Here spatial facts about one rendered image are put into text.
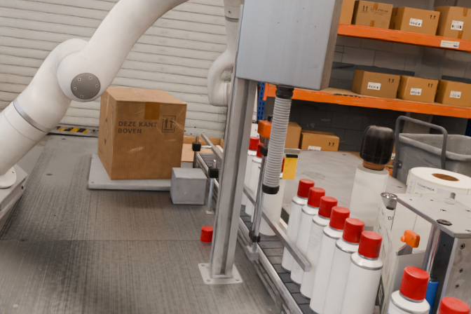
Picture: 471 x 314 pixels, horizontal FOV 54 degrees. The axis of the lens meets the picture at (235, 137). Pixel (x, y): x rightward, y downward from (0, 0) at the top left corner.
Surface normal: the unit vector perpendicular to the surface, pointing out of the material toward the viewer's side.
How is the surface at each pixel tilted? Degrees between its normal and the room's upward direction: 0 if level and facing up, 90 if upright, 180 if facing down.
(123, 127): 90
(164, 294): 0
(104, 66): 84
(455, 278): 90
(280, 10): 90
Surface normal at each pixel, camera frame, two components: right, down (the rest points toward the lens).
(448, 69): 0.11, 0.23
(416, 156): -0.90, 0.04
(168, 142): 0.41, 0.25
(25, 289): 0.12, -0.97
